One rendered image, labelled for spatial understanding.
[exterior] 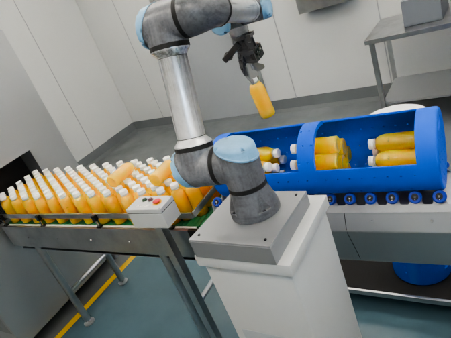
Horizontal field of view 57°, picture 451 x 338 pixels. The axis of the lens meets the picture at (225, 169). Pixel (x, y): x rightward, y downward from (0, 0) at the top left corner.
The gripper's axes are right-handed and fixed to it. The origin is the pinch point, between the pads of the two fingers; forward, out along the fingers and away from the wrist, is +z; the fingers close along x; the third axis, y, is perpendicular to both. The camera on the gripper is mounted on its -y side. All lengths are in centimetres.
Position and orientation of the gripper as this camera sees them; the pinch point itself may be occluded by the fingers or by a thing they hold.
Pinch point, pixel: (253, 79)
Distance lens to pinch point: 178.2
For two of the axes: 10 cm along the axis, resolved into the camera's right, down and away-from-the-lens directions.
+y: 8.1, 0.1, -5.9
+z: 3.8, 7.6, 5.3
